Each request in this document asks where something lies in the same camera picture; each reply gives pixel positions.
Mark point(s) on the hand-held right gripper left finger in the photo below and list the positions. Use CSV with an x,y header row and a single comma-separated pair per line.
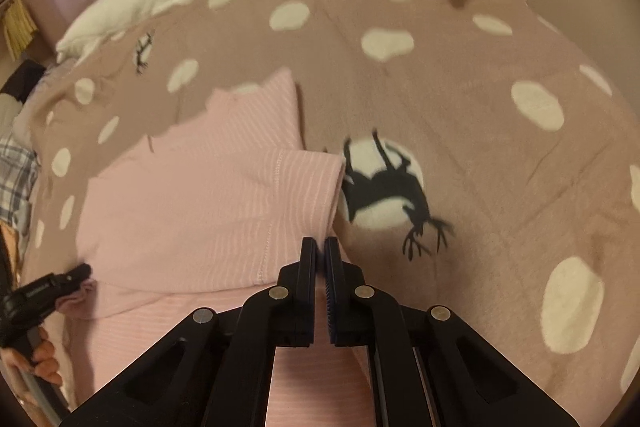
x,y
310,272

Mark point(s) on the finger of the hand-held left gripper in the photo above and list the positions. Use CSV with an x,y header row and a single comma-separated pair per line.
x,y
72,282

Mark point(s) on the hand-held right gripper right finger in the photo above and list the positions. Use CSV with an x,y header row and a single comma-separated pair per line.
x,y
332,272

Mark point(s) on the pink long-sleeve shirt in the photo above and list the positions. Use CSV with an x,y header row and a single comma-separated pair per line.
x,y
200,207

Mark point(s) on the person's left hand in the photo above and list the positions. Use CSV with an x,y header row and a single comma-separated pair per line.
x,y
45,362

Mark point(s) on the orange printed folded cloth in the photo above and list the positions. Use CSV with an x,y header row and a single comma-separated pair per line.
x,y
7,247

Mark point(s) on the grey plaid pillow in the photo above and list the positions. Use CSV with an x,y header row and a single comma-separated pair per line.
x,y
15,177

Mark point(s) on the dark cloth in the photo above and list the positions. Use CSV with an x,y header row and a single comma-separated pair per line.
x,y
25,79

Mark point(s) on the brown polka dot blanket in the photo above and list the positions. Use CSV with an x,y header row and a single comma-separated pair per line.
x,y
450,57

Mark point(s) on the yellow hanging fringe cloth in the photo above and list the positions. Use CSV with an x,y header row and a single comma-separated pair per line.
x,y
20,27

